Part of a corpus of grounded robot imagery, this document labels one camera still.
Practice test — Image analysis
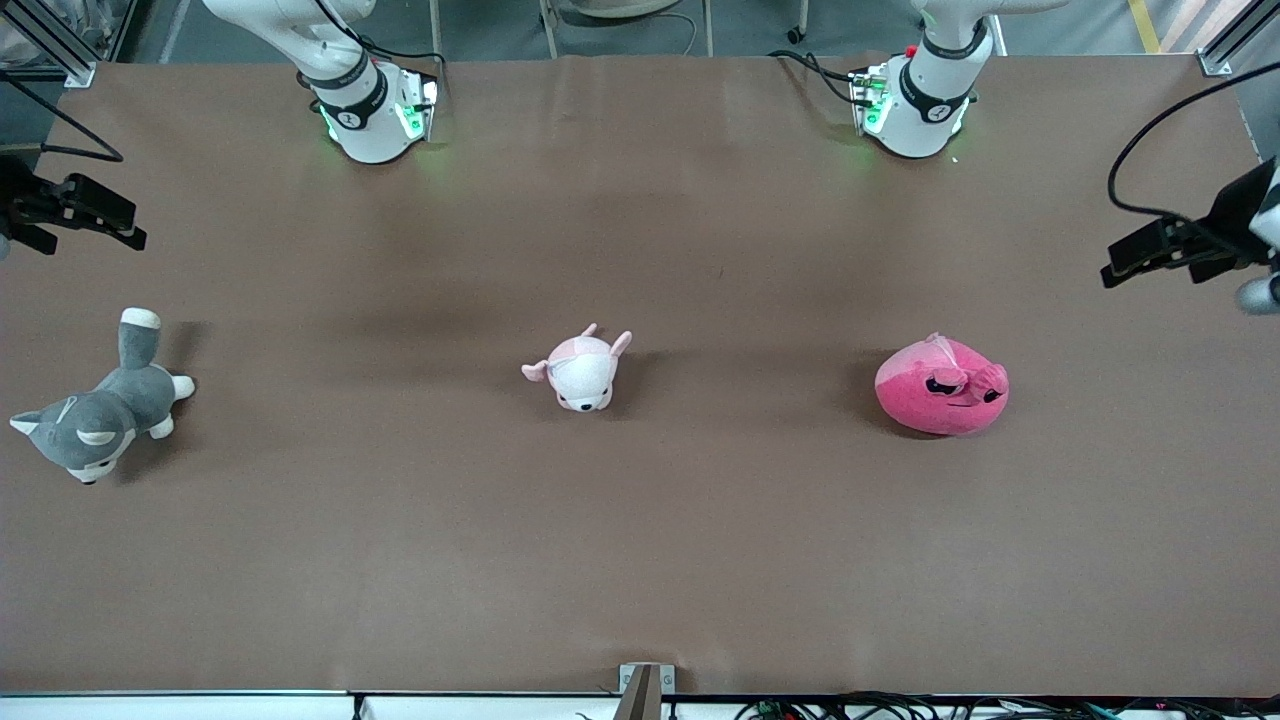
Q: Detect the grey metal table bracket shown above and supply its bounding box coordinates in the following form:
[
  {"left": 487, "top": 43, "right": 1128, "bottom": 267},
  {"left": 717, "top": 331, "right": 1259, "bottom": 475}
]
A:
[{"left": 619, "top": 663, "right": 676, "bottom": 720}]

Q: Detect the black arm base cable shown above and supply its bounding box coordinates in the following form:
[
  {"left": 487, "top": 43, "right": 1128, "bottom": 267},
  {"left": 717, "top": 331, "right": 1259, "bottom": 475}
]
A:
[
  {"left": 768, "top": 48, "right": 863, "bottom": 107},
  {"left": 350, "top": 28, "right": 448, "bottom": 73}
]

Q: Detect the grey white husky plush toy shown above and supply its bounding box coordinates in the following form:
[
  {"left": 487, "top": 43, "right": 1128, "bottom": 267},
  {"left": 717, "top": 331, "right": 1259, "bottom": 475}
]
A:
[{"left": 10, "top": 307, "right": 196, "bottom": 486}]

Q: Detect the grey chair base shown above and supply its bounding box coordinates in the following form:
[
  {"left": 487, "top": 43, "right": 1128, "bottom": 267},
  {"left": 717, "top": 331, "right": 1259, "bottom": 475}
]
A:
[{"left": 538, "top": 0, "right": 717, "bottom": 57}]

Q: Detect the tangled cable bundle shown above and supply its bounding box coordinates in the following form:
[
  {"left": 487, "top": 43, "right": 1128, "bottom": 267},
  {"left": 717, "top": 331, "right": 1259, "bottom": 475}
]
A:
[{"left": 735, "top": 690, "right": 1280, "bottom": 720}]

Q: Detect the aluminium frame post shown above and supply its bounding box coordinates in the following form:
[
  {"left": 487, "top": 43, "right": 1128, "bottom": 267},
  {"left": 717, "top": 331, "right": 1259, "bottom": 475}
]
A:
[
  {"left": 1197, "top": 0, "right": 1280, "bottom": 77},
  {"left": 0, "top": 0, "right": 97, "bottom": 87}
]

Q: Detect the small pale pink plush toy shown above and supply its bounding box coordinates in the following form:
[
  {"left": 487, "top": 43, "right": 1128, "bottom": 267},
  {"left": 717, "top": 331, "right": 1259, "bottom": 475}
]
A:
[{"left": 521, "top": 323, "right": 633, "bottom": 413}]

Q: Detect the black left arm base cable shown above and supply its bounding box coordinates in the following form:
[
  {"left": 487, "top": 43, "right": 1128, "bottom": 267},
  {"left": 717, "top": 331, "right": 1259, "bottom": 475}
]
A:
[{"left": 768, "top": 48, "right": 863, "bottom": 107}]

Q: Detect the black right arm base cable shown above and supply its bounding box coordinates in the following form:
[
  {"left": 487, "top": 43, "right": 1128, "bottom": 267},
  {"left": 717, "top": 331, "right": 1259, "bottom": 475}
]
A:
[{"left": 350, "top": 28, "right": 448, "bottom": 73}]

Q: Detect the round dark pink plush toy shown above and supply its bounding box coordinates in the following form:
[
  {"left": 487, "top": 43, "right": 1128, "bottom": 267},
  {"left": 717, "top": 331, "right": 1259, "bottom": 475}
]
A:
[{"left": 875, "top": 333, "right": 1010, "bottom": 438}]

